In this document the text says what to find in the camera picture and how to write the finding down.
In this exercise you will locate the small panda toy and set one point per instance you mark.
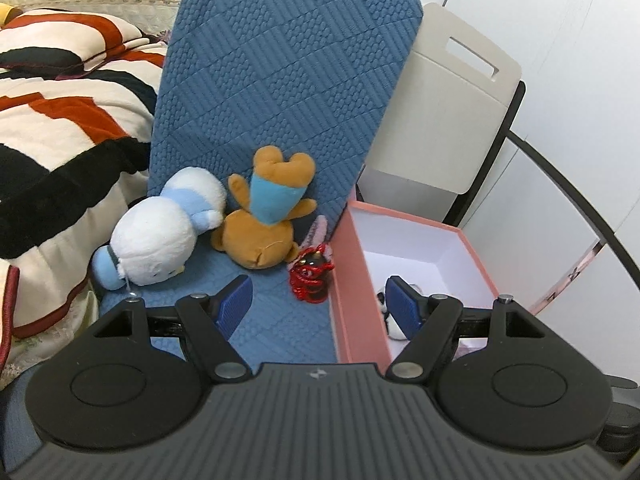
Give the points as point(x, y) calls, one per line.
point(384, 305)

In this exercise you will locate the pink purple small toy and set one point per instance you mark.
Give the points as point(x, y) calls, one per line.
point(317, 232)

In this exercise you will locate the white chair with black frame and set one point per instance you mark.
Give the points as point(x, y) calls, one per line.
point(440, 125)

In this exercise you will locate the black curved tube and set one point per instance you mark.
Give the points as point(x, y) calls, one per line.
point(575, 185)

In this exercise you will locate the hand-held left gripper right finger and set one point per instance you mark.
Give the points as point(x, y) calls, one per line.
point(402, 310)

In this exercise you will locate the yellow plush toy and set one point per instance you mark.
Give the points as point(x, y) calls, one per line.
point(4, 12)

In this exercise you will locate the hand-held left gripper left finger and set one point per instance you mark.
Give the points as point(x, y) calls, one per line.
point(235, 304)

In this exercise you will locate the pink storage box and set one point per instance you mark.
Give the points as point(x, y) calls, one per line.
point(355, 290)

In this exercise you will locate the red black cream striped blanket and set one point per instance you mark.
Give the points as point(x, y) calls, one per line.
point(65, 125)

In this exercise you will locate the dark grey object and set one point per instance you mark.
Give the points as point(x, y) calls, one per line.
point(622, 420)

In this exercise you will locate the red and black figurine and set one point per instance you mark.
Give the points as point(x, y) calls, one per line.
point(310, 275)

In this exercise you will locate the brown plush bear blue scarf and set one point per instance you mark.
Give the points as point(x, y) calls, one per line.
point(260, 230)

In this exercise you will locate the blue textured chair cover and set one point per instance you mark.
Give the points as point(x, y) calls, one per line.
point(280, 85)

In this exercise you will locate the white and blue plush toy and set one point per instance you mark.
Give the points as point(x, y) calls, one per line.
point(152, 240)

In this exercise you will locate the white wardrobe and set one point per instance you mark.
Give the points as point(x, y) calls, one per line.
point(575, 85)

